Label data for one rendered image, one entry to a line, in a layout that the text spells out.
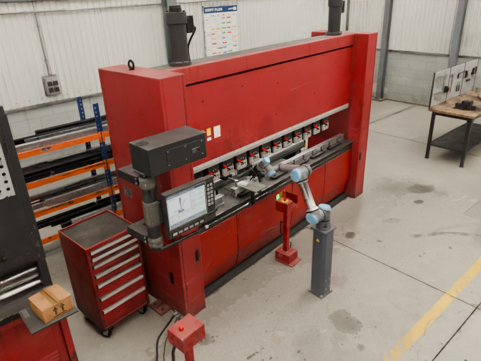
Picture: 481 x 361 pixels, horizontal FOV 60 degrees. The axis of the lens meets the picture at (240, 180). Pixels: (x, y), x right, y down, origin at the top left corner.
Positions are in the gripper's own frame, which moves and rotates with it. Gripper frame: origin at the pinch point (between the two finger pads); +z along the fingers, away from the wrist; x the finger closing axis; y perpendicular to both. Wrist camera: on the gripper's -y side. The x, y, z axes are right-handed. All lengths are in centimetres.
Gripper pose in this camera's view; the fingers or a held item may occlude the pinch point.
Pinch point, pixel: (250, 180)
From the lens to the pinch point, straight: 437.0
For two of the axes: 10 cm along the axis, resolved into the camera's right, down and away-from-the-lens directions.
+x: -5.9, 3.5, -7.2
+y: -6.4, -7.5, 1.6
